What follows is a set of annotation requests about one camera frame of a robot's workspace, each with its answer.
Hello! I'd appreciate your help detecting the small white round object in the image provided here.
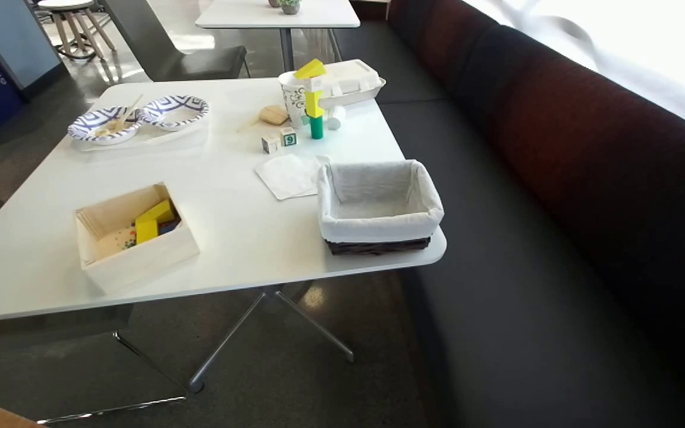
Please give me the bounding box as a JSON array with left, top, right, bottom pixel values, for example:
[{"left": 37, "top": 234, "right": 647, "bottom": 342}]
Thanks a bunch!
[{"left": 323, "top": 104, "right": 348, "bottom": 134}]

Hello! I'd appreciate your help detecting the cream white spatula handle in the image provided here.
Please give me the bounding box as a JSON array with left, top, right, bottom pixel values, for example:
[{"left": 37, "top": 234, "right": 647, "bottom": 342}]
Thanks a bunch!
[{"left": 98, "top": 92, "right": 153, "bottom": 139}]

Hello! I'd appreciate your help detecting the dark grey chair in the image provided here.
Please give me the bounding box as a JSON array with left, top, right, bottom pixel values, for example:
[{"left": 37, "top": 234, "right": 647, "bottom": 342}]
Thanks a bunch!
[{"left": 103, "top": 0, "right": 249, "bottom": 80}]

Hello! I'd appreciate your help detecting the small yellow upright block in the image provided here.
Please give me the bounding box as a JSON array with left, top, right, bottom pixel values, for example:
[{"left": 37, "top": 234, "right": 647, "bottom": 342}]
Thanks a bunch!
[{"left": 304, "top": 87, "right": 326, "bottom": 118}]

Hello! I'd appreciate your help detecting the metal table base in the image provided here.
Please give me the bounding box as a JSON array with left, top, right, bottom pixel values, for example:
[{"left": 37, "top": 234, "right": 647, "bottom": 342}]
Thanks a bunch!
[{"left": 36, "top": 288, "right": 357, "bottom": 428}]

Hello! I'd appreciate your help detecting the dark basket with white liner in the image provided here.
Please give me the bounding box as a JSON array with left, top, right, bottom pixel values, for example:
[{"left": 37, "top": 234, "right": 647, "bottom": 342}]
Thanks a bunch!
[{"left": 317, "top": 158, "right": 448, "bottom": 256}]

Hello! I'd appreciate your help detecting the green cylinder block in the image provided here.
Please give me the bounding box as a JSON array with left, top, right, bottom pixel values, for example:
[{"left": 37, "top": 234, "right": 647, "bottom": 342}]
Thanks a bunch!
[{"left": 307, "top": 115, "right": 329, "bottom": 143}]

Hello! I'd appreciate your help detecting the wooden stool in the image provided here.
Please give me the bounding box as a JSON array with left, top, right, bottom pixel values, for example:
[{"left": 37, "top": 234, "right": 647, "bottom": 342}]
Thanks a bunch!
[{"left": 32, "top": 0, "right": 123, "bottom": 85}]

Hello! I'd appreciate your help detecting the yellow wedge block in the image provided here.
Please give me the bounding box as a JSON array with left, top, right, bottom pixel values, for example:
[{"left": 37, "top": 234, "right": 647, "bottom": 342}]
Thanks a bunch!
[{"left": 293, "top": 57, "right": 329, "bottom": 84}]

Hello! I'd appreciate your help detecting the white background table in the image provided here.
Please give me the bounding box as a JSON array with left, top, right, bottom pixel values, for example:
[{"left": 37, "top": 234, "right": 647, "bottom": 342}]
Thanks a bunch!
[{"left": 195, "top": 0, "right": 363, "bottom": 74}]

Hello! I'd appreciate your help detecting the blue patterned paper bowl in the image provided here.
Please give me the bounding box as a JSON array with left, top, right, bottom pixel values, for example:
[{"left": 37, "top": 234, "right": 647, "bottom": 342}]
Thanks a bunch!
[
  {"left": 135, "top": 92, "right": 211, "bottom": 134},
  {"left": 66, "top": 104, "right": 147, "bottom": 147}
]

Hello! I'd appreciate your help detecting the white paper napkin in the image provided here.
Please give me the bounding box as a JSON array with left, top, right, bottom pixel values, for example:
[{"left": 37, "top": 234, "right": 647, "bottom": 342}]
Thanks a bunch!
[{"left": 251, "top": 152, "right": 331, "bottom": 204}]

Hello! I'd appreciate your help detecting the dark red upholstered bench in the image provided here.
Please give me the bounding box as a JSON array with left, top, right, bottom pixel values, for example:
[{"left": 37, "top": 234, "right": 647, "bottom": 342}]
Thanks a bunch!
[{"left": 384, "top": 0, "right": 685, "bottom": 428}]

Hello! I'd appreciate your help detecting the light wooden box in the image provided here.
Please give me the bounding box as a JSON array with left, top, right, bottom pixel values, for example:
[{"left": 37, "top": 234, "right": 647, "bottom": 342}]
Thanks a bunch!
[{"left": 73, "top": 181, "right": 201, "bottom": 292}]

